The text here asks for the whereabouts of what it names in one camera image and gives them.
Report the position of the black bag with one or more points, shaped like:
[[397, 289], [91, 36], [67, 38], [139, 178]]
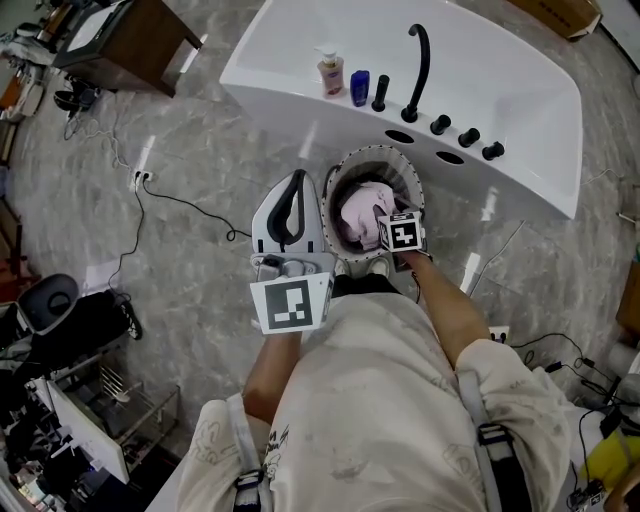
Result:
[[95, 320]]

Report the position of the brown wooden crate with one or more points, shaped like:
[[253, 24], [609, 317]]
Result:
[[631, 300]]

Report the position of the brown wooden cabinet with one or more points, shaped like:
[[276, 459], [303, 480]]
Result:
[[150, 45]]

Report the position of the black hand shower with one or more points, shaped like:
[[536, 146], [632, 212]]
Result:
[[381, 95]]

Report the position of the grey laundry basket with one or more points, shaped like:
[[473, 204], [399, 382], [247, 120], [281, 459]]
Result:
[[370, 157]]

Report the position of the white power strip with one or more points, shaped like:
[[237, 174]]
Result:
[[143, 176], [500, 334]]

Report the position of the light pink garment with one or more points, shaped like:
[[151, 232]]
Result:
[[362, 210]]

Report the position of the small patterned tag device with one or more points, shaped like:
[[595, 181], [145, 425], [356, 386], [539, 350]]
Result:
[[587, 497]]

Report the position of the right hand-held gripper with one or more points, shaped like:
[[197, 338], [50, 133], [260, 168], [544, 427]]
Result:
[[402, 235]]

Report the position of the brown cardboard box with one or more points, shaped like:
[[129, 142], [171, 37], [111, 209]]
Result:
[[560, 15]]

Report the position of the person's right forearm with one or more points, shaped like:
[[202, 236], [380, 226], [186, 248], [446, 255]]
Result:
[[445, 300]]

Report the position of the black faucet knob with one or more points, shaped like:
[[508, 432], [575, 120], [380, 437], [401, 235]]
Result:
[[493, 150], [441, 125], [469, 138]]

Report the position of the black headphones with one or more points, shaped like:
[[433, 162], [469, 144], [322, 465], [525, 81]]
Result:
[[75, 97]]

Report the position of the person's white sneaker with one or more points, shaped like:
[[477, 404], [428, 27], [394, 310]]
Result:
[[380, 266], [339, 267]]

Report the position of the person's left forearm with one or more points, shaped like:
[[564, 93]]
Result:
[[272, 370]]

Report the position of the black curved faucet spout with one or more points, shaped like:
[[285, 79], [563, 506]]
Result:
[[410, 115]]

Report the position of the white bathtub with black faucet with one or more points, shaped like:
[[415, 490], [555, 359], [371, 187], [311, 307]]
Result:
[[475, 65]]

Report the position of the person's black trousers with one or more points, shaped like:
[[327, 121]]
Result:
[[365, 285]]

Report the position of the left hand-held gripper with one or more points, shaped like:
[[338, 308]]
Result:
[[287, 305]]

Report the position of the yellow bag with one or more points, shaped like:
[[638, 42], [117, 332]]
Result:
[[607, 460]]

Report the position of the blue bottle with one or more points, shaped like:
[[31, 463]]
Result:
[[360, 89]]

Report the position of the white paper sheet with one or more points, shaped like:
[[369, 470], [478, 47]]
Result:
[[100, 275]]

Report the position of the white board panel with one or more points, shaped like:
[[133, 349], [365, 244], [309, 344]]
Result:
[[85, 435]]

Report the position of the person's white printed shirt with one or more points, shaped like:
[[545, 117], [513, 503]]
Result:
[[375, 400]]

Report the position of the pink pump soap bottle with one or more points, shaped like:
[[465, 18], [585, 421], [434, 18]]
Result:
[[331, 77]]

